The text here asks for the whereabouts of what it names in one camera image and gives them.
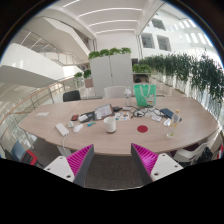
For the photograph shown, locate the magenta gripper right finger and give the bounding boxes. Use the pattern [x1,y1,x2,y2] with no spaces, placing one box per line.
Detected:
[130,142,184,186]

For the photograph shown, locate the dark blue notebook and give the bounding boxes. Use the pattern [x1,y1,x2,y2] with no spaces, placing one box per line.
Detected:
[160,108,174,119]

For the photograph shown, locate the white chair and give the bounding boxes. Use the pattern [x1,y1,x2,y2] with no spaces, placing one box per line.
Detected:
[104,86,126,99]

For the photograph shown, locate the white paper sheet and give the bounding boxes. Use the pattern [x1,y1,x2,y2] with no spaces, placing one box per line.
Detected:
[36,112,49,117]

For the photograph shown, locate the red round coaster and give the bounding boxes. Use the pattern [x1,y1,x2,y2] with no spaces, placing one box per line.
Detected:
[137,125,148,133]

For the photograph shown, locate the red blue chair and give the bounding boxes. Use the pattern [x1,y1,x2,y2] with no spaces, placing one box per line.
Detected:
[11,141,38,165]

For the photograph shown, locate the clear water bottle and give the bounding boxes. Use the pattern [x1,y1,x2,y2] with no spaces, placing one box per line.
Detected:
[124,87,132,107]

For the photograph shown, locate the small red black device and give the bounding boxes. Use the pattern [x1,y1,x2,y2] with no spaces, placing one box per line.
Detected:
[71,115,79,121]

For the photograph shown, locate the white computer mouse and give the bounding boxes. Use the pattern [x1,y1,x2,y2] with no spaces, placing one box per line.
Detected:
[73,124,83,133]

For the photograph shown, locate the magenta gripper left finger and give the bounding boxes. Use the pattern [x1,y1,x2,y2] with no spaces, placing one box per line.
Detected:
[43,143,95,188]

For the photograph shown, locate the black office chair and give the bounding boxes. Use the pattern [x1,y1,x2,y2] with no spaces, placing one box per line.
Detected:
[63,90,81,102]

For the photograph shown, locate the white power adapter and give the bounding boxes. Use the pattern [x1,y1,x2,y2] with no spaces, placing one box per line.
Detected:
[56,123,69,136]

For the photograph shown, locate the white paper cup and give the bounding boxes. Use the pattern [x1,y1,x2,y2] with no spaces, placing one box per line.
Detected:
[104,117,116,133]

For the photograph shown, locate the clear plastic bottle yellow liquid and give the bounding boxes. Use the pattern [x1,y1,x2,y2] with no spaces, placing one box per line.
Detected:
[167,109,180,138]

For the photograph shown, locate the green tote bag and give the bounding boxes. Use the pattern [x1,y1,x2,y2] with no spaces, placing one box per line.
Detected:
[134,84,156,107]

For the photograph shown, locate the tangled black cables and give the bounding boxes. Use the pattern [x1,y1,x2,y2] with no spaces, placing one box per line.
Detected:
[131,105,167,119]

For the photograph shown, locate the white cabinet with plants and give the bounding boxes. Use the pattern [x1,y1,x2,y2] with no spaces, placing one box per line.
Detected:
[88,47,133,97]

